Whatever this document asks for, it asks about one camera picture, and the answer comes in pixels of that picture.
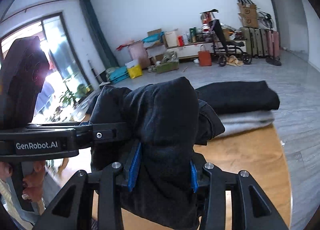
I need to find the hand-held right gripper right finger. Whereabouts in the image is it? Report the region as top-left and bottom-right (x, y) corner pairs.
(190, 161), (289, 230)

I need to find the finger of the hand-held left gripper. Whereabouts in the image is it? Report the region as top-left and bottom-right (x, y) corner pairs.
(75, 121), (128, 149)
(71, 121), (92, 129)

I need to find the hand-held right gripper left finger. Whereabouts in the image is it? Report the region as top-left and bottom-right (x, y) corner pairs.
(32, 142), (142, 230)

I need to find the black t-shirt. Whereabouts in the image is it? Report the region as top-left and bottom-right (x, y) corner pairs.
(89, 77), (226, 230)

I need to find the person's left forearm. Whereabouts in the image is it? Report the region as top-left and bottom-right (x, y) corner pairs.
(0, 179), (34, 225)

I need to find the person's left hand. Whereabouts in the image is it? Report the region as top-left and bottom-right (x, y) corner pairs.
(22, 160), (47, 203)

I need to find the green potted plant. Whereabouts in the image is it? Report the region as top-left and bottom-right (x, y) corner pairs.
(58, 76), (92, 112)

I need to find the sliding glass door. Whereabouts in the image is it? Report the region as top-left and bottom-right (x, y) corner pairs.
(0, 13), (93, 125)

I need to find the white mop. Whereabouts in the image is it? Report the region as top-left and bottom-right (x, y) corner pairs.
(87, 60), (110, 87)

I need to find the yellow bag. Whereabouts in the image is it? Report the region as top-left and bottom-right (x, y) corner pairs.
(125, 61), (143, 79)

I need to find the folded grey garment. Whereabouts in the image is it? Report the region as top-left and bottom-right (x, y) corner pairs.
(217, 110), (275, 137)

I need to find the black curtain rod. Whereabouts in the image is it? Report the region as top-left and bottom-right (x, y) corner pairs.
(0, 0), (93, 22)

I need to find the dark curtain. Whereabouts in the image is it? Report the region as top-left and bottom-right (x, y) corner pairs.
(79, 0), (120, 69)

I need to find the folded black sweater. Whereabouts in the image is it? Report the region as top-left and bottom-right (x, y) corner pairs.
(195, 81), (280, 115)

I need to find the green cardboard box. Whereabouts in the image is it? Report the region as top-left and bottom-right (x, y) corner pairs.
(156, 60), (180, 74)

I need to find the open cardboard box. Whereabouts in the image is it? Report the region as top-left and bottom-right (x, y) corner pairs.
(146, 45), (167, 63)

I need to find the small brown cardboard box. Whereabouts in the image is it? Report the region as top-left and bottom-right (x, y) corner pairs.
(147, 29), (163, 39)

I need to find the white container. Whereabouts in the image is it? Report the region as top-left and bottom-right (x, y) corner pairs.
(164, 29), (179, 47)

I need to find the white low cabinet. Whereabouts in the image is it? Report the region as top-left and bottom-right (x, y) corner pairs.
(167, 41), (247, 61)

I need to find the orange paper bag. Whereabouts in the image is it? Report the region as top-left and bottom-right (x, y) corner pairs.
(198, 45), (212, 67)

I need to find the olive green suitcase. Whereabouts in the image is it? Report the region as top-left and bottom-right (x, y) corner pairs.
(240, 27), (254, 58)
(252, 28), (268, 59)

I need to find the black wheeled cart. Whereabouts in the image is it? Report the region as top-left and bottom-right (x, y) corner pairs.
(200, 8), (252, 67)

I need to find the black standing fan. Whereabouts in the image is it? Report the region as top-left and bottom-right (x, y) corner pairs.
(257, 11), (282, 67)

